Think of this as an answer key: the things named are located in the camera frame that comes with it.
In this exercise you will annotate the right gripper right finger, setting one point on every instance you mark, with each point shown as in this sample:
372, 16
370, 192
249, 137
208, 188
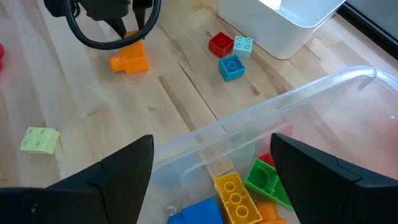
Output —
335, 199

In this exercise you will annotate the orange stepped toy block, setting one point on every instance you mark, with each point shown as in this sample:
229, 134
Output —
133, 59

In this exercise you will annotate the black rig frame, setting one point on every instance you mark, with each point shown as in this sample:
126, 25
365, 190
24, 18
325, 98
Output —
373, 34

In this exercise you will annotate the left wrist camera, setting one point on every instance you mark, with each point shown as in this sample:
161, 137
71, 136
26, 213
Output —
59, 6

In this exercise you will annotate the white plastic bin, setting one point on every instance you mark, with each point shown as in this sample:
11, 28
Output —
264, 28

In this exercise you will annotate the teal toy block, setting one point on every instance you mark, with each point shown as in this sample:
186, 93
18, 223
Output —
231, 68

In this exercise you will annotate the red stepped toy block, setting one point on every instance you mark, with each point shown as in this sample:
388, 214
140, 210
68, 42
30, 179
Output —
1, 56

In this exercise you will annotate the clear plastic container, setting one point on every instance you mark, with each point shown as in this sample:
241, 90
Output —
311, 102

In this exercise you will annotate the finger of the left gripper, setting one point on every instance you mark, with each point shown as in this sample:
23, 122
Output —
140, 17
117, 28

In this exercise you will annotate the light green toy block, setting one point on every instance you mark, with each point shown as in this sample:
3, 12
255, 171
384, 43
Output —
40, 141

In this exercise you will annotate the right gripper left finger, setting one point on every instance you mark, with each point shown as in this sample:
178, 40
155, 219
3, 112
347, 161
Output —
93, 199

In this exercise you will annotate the green stepped toy block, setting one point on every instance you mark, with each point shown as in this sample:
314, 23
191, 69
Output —
264, 183

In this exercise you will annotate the yellow bowl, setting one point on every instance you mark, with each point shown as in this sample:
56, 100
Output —
236, 199

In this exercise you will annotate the small red toy block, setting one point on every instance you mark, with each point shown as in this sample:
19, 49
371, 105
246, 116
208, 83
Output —
220, 45

